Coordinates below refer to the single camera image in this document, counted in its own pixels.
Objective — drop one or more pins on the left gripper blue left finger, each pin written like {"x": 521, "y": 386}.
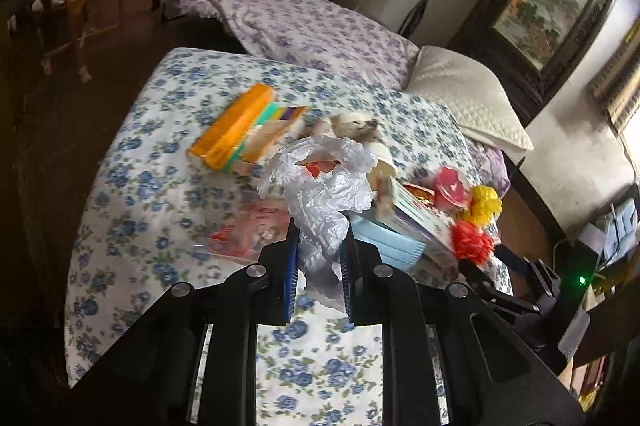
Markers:
{"x": 290, "y": 271}

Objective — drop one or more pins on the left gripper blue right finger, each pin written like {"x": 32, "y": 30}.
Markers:
{"x": 345, "y": 251}

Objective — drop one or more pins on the white plastic bag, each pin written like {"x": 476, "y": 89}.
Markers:
{"x": 321, "y": 179}

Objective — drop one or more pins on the orange cardboard box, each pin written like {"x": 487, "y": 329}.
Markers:
{"x": 249, "y": 133}

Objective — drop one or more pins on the clear red snack wrapper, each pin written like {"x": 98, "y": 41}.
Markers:
{"x": 257, "y": 224}

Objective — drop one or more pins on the red woven bow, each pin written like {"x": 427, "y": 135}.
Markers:
{"x": 470, "y": 243}

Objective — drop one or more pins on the yellow woven ball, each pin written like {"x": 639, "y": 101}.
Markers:
{"x": 484, "y": 208}

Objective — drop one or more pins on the white barcode box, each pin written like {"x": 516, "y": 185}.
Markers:
{"x": 398, "y": 209}

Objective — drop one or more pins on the small red candy wrapper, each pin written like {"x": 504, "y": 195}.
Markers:
{"x": 423, "y": 194}

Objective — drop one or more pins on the purple floral cloth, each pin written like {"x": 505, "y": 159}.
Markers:
{"x": 490, "y": 166}

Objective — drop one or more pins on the red round container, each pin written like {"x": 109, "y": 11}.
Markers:
{"x": 452, "y": 192}

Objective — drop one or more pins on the cream paper cup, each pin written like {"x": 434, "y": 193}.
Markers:
{"x": 362, "y": 128}

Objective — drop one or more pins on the blue floral bedsheet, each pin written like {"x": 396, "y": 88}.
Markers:
{"x": 151, "y": 206}

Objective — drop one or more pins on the white quilted pillow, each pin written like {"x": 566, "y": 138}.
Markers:
{"x": 474, "y": 96}

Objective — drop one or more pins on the framed landscape painting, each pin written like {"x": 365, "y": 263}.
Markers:
{"x": 533, "y": 46}

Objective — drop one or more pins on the wooden chair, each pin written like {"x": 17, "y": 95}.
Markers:
{"x": 66, "y": 24}

